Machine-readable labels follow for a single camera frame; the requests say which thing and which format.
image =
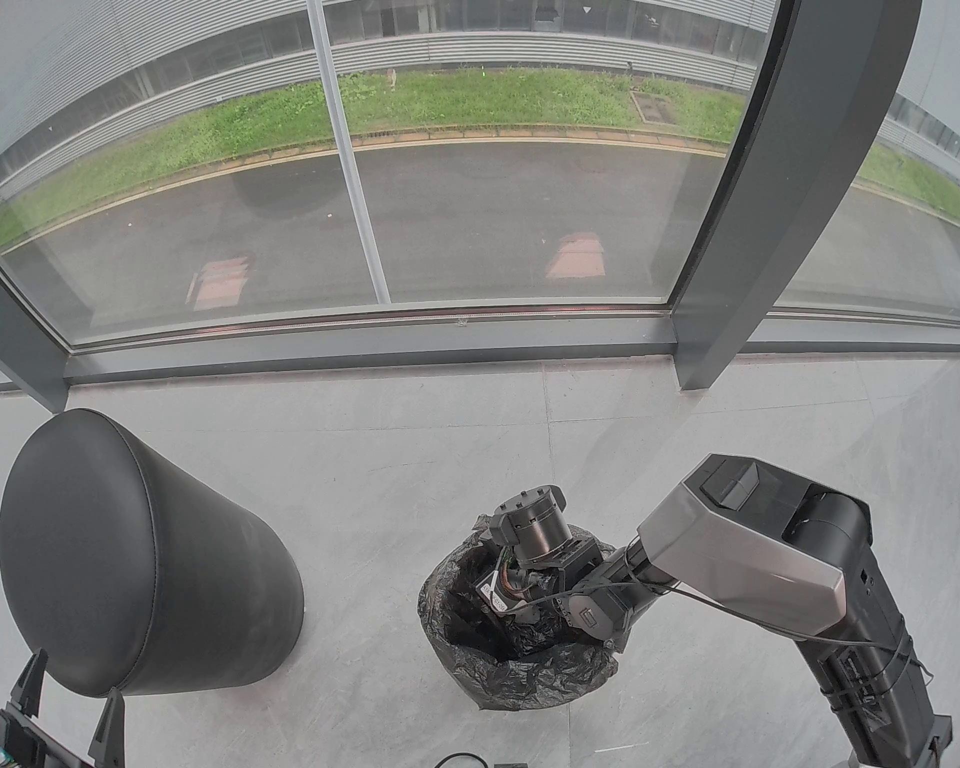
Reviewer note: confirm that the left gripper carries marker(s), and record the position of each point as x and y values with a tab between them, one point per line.
45	746

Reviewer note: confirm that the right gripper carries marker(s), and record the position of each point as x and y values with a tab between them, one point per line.
517	600

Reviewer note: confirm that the black plastic bag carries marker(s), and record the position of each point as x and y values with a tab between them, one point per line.
525	675

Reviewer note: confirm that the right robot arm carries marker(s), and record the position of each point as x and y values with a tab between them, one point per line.
750	547

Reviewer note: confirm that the dark grey round chair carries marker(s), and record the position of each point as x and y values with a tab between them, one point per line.
150	562

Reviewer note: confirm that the window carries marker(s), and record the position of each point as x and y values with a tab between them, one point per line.
525	187

